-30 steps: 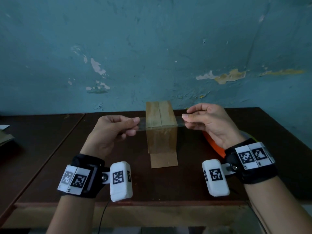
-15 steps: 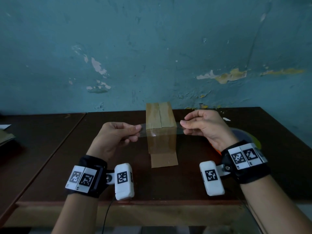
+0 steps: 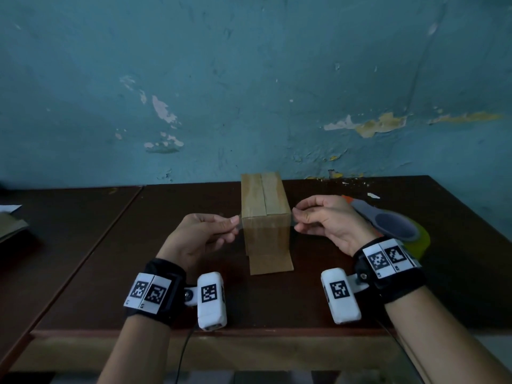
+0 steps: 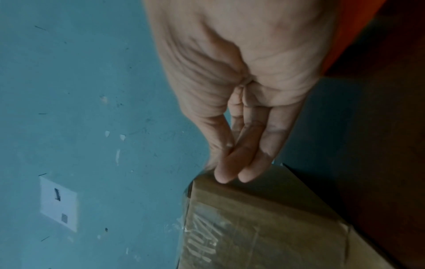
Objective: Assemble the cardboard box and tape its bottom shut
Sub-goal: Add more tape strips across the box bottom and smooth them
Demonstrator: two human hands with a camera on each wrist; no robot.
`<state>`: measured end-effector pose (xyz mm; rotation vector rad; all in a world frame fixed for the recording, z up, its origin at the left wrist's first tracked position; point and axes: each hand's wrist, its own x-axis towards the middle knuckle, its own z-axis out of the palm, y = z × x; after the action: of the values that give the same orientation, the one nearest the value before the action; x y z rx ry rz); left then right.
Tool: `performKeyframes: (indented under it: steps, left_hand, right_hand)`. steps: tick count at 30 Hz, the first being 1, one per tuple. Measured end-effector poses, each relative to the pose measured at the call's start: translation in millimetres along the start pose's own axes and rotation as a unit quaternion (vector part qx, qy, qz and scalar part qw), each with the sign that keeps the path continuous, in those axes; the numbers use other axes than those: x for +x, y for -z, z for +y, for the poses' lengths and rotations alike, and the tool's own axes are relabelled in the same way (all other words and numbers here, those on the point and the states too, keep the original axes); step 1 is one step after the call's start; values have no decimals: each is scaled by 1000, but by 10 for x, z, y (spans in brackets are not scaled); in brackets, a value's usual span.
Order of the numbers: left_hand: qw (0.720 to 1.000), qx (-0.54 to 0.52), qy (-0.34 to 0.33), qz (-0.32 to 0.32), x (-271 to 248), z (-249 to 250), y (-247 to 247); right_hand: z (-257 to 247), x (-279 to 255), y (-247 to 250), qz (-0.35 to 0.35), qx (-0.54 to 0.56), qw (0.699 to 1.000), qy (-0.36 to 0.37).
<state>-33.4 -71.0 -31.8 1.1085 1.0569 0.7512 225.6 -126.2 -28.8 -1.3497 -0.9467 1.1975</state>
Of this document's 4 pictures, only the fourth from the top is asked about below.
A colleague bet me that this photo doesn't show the clear tape strip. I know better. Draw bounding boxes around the clear tape strip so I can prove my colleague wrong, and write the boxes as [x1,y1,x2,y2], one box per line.
[179,189,261,269]

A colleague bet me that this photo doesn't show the brown cardboard box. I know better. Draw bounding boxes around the brown cardboard box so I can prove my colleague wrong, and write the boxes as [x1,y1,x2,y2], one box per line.
[177,162,396,269]

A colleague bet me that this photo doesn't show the orange tape dispenser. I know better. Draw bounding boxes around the orange tape dispenser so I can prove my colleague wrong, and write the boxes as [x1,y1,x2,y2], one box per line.
[324,0,389,77]

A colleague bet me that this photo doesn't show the person's right hand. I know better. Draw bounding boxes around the person's right hand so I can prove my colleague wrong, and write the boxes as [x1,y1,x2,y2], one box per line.
[143,0,346,184]

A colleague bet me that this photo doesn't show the white paper label on wall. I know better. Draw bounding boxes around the white paper label on wall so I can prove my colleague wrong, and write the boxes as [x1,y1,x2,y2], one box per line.
[39,175,79,233]

